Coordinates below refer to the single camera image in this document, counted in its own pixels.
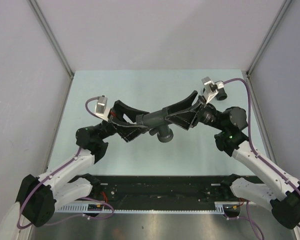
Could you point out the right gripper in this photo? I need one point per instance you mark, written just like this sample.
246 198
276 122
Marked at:
186 118

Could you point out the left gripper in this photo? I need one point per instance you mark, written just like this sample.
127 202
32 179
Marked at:
128 132

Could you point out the large grey pipe adapter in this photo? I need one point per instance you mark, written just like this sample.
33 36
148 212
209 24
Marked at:
153 119

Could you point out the grey pipe tee fitting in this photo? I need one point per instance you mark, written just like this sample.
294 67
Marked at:
163 133

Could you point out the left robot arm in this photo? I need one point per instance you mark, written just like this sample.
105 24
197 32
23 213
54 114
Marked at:
40 196

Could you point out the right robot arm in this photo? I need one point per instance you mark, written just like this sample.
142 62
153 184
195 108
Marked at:
283 200

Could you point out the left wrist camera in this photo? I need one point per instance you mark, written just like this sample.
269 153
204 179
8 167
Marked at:
101 110

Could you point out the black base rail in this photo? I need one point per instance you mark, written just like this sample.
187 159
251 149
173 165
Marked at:
160 192

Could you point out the white slotted cable duct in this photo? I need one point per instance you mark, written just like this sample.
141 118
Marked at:
81 207

